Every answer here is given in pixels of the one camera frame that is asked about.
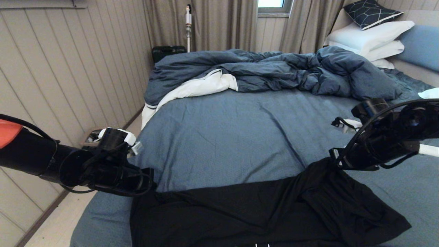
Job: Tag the dark patterned pillow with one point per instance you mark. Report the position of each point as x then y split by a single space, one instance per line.
370 13

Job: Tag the blue bed sheet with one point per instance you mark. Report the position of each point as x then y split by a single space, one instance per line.
223 137

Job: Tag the black bin liner bag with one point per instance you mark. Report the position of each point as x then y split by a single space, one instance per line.
92 137

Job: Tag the black hard case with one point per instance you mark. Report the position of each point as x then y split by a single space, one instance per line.
164 52

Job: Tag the white pillow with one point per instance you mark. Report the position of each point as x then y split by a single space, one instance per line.
383 63
370 35
387 50

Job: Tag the white cloth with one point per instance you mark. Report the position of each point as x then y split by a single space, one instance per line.
430 93

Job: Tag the grey framed window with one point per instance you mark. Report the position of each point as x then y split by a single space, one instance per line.
271 3

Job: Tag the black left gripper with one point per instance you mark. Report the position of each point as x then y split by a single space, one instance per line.
116 175

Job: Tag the white stick vacuum cleaner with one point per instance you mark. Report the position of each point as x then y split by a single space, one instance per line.
188 32

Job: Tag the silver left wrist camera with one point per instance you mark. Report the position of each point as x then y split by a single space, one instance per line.
136 148

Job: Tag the beige curtain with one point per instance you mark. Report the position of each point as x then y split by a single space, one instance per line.
305 25
219 25

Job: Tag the beige upholstered bed frame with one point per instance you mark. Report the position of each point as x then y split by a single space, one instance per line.
420 76

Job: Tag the white flat strip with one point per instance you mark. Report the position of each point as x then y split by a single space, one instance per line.
428 150

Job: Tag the blue headboard cushion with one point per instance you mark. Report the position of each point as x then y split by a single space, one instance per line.
424 45

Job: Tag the black moon print T-shirt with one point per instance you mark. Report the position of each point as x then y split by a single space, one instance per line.
257 212

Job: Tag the white sheet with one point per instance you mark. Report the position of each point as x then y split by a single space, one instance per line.
199 86

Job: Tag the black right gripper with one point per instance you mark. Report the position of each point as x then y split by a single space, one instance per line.
374 151

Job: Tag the crumpled blue duvet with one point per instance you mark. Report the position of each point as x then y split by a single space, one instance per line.
274 70

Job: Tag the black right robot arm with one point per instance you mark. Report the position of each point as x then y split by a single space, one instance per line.
408 118

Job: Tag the brown trash bin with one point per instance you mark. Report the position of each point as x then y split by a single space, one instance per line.
90 134

